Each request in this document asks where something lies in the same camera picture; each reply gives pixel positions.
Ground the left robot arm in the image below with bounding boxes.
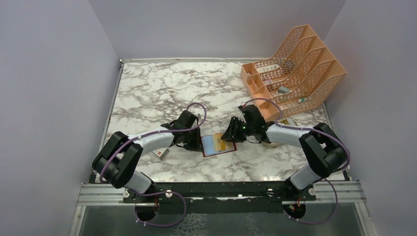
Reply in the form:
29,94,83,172
92,110,203,202

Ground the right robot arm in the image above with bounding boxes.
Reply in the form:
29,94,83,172
221,105,350,200

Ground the white box in organizer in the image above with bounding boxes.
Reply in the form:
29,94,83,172
257,64,280,73

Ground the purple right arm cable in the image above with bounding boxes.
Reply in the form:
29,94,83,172
239,97,352,225

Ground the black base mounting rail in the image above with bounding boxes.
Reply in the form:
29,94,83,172
123,180,317,206

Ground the grey item in organizer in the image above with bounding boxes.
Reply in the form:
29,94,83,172
277,86,291,95

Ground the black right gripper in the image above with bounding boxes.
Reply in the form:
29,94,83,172
221,116,255,143

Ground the red leather card holder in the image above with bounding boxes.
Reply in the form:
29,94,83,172
201,133,237,157

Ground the small white card box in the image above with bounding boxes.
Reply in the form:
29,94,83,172
152,147,169,160

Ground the aluminium frame rail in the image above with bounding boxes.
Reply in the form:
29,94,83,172
77,181,367,206

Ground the peach plastic file organizer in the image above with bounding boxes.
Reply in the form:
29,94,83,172
240,25,347,121

